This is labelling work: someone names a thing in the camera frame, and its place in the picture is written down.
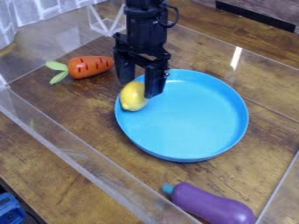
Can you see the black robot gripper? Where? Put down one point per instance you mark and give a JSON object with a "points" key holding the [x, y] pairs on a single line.
{"points": [[145, 38]]}

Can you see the yellow toy lemon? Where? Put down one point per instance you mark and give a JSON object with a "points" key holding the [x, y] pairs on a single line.
{"points": [[133, 98]]}

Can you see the blue round plastic tray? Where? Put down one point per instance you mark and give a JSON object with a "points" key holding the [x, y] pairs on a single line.
{"points": [[193, 122]]}

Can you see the orange toy carrot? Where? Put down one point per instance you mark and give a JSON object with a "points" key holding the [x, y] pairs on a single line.
{"points": [[81, 67]]}

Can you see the dark wooden shelf edge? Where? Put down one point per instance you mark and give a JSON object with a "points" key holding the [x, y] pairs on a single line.
{"points": [[256, 16]]}

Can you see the white patterned curtain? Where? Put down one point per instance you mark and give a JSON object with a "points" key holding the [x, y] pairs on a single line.
{"points": [[23, 12]]}

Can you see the purple toy eggplant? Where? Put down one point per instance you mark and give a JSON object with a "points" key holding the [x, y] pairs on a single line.
{"points": [[218, 210]]}

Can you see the blue device corner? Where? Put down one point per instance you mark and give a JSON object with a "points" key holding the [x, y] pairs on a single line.
{"points": [[13, 213]]}

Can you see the clear acrylic enclosure wall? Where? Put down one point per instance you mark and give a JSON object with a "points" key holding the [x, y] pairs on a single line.
{"points": [[69, 160]]}

